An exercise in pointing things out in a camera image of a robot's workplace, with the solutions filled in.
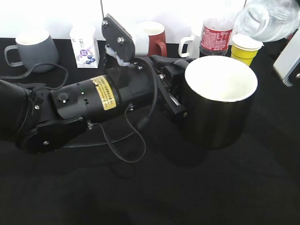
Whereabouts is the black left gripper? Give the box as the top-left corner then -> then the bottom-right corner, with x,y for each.
150,55 -> 188,122

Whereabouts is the black mug white interior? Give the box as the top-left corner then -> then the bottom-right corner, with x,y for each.
174,55 -> 258,150

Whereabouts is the clear water bottle green label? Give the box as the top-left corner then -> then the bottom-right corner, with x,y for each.
234,0 -> 300,43

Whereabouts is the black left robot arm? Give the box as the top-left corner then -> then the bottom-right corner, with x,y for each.
0,55 -> 187,154

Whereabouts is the yellow paper cup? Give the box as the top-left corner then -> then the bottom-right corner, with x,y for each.
231,34 -> 263,66

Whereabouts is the red ceramic mug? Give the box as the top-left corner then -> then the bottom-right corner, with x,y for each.
138,21 -> 167,57

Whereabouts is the white ceramic mug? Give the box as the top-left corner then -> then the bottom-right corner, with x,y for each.
178,26 -> 202,59

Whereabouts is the dark cola bottle red label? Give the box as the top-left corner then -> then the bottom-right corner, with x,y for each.
199,17 -> 233,56

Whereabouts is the white blueberry milk carton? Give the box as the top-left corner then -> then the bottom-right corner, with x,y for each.
69,24 -> 100,68

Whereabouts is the grey ceramic mug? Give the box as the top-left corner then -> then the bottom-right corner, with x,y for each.
4,29 -> 59,73

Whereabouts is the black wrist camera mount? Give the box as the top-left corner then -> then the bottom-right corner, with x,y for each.
101,13 -> 135,67

